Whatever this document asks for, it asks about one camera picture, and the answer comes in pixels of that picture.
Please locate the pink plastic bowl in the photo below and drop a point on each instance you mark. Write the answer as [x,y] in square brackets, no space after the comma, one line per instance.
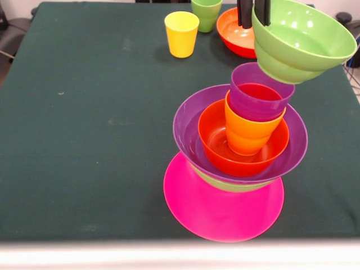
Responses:
[225,213]

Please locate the small green plastic bowl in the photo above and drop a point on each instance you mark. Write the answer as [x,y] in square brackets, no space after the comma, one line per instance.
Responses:
[303,47]

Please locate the black chair base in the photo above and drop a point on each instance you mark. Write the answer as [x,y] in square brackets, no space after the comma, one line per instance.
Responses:
[348,22]

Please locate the small red-orange plastic bowl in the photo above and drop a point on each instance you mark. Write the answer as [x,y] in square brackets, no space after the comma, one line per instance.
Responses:
[213,152]

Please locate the dark green tablecloth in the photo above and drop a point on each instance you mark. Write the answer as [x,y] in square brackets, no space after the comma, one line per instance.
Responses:
[84,182]

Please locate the purple plastic cup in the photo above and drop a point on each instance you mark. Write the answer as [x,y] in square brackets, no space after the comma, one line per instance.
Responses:
[253,104]

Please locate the purple plastic bowl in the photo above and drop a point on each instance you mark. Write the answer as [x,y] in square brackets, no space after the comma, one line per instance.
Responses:
[185,135]

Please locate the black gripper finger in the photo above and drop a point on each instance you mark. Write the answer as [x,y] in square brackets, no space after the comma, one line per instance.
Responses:
[263,12]
[245,14]

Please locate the orange plastic cup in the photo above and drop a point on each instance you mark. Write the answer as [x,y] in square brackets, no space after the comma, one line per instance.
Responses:
[247,132]

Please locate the yellow plastic cup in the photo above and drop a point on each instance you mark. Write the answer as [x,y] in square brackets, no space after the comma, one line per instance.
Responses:
[181,36]

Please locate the large red-orange plastic bowl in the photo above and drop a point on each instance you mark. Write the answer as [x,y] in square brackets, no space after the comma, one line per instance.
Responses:
[236,33]

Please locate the grey office chair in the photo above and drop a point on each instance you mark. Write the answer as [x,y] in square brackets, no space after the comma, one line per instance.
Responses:
[14,33]

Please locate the large green plastic bowl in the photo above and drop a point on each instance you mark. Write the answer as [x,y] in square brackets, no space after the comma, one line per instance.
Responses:
[230,186]

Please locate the green plastic cup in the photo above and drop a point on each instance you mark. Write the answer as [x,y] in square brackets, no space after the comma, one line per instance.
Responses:
[208,17]

